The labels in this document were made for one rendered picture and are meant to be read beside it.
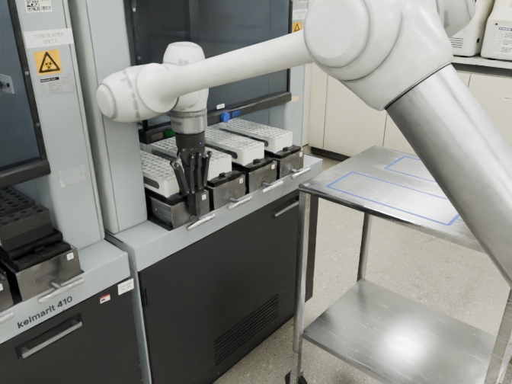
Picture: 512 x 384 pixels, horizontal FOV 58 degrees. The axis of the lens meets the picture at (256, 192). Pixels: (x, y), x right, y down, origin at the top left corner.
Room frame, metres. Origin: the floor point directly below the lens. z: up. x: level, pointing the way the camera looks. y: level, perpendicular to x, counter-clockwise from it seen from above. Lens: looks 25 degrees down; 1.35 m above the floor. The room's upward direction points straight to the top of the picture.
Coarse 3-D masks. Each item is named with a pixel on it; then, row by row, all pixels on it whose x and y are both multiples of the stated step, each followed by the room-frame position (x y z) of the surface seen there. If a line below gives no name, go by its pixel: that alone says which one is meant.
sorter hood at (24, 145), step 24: (0, 0) 0.92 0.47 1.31; (0, 24) 0.91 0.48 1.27; (0, 48) 0.91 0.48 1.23; (24, 48) 0.94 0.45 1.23; (0, 72) 0.90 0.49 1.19; (24, 72) 0.93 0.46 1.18; (0, 96) 0.89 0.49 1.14; (24, 96) 0.92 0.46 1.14; (0, 120) 0.88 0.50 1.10; (24, 120) 0.92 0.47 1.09; (0, 144) 0.88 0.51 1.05; (24, 144) 0.91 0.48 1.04; (0, 168) 0.87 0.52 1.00; (24, 168) 0.89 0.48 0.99; (48, 168) 0.93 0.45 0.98
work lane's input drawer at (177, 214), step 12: (180, 192) 1.15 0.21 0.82; (204, 192) 1.17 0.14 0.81; (156, 204) 1.13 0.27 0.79; (168, 204) 1.10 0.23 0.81; (180, 204) 1.11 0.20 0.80; (204, 204) 1.17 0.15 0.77; (168, 216) 1.09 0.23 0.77; (180, 216) 1.10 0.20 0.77; (192, 216) 1.13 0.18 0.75; (192, 228) 1.08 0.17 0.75
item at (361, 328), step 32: (352, 160) 1.39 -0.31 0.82; (384, 160) 1.39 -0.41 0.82; (416, 160) 1.39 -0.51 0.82; (320, 192) 1.15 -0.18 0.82; (352, 192) 1.15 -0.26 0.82; (384, 192) 1.15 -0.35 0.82; (416, 192) 1.15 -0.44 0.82; (416, 224) 0.97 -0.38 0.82; (448, 224) 0.97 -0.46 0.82; (352, 288) 1.44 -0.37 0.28; (384, 288) 1.44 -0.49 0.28; (320, 320) 1.26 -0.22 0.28; (352, 320) 1.26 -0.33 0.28; (384, 320) 1.26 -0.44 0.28; (416, 320) 1.26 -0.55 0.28; (448, 320) 1.26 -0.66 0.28; (352, 352) 1.11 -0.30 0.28; (384, 352) 1.11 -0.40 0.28; (416, 352) 1.11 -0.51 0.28; (448, 352) 1.11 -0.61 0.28; (480, 352) 1.11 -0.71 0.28
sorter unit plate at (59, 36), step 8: (24, 32) 0.96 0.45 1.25; (32, 32) 0.97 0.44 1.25; (40, 32) 0.98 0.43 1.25; (48, 32) 0.99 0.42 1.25; (56, 32) 1.00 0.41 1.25; (64, 32) 1.02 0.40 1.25; (32, 40) 0.96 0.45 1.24; (40, 40) 0.98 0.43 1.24; (48, 40) 0.99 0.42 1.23; (56, 40) 1.00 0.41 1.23; (64, 40) 1.01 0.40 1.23; (72, 40) 1.03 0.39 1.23
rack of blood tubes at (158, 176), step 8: (144, 152) 1.34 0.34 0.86; (144, 160) 1.28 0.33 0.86; (152, 160) 1.28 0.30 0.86; (160, 160) 1.28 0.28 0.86; (144, 168) 1.21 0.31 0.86; (152, 168) 1.21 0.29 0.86; (160, 168) 1.21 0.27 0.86; (168, 168) 1.21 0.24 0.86; (144, 176) 1.28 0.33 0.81; (152, 176) 1.16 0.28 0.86; (160, 176) 1.16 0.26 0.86; (168, 176) 1.16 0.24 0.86; (144, 184) 1.19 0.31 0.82; (152, 184) 1.22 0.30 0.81; (160, 184) 1.14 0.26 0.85; (168, 184) 1.13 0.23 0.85; (176, 184) 1.15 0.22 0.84; (160, 192) 1.14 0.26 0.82; (168, 192) 1.13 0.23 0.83; (176, 192) 1.15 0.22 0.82
